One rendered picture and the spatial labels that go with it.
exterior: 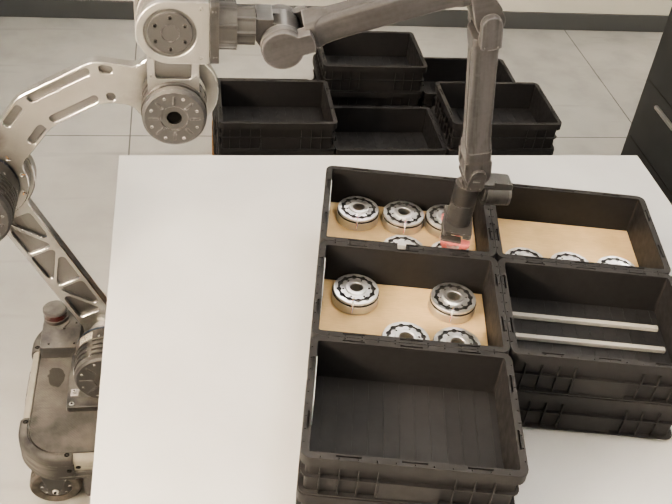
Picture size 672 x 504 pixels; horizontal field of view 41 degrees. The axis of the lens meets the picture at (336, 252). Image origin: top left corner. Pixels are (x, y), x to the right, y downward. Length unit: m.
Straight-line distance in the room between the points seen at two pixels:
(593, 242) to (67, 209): 2.10
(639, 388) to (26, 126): 1.46
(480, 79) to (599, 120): 2.86
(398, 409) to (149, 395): 0.54
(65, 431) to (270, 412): 0.76
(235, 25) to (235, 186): 0.96
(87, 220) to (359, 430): 2.05
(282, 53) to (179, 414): 0.78
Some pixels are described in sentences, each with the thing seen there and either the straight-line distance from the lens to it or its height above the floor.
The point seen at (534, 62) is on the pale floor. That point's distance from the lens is 5.06.
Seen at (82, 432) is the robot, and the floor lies 0.24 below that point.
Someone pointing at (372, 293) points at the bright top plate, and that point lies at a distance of 2.00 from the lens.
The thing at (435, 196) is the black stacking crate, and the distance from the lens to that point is 2.29.
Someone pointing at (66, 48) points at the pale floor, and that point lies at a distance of 4.79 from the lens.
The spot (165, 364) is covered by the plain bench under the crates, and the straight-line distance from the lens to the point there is 2.04.
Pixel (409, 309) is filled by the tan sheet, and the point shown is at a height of 0.83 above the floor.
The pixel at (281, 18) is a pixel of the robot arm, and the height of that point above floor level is 1.47.
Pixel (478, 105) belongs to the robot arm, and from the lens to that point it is 1.85.
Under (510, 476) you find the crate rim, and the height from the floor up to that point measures 0.93.
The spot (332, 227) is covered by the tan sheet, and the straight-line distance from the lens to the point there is 2.21.
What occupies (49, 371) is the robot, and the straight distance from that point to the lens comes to 2.69.
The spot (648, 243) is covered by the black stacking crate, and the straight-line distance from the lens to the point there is 2.29.
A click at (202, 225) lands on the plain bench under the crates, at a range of 2.41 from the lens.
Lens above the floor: 2.19
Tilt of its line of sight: 39 degrees down
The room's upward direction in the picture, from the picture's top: 7 degrees clockwise
